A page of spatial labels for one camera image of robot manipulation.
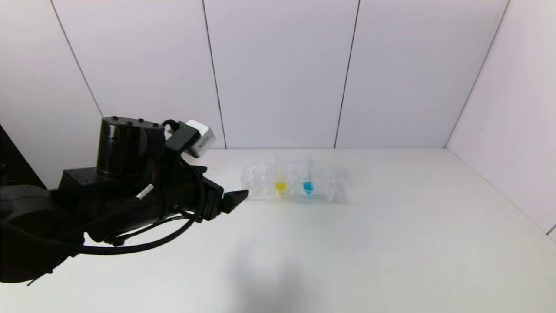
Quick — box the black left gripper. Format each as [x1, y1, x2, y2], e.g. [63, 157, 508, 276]
[160, 165, 249, 221]

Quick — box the yellow pigment test tube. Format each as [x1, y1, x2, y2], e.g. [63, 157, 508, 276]
[274, 156, 288, 197]

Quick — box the clear plastic test tube rack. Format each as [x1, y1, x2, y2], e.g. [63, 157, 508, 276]
[241, 162, 336, 203]

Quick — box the blue pigment test tube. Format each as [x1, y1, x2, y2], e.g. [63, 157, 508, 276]
[303, 156, 317, 195]

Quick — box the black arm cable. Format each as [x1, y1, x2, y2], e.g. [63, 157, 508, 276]
[78, 161, 207, 255]

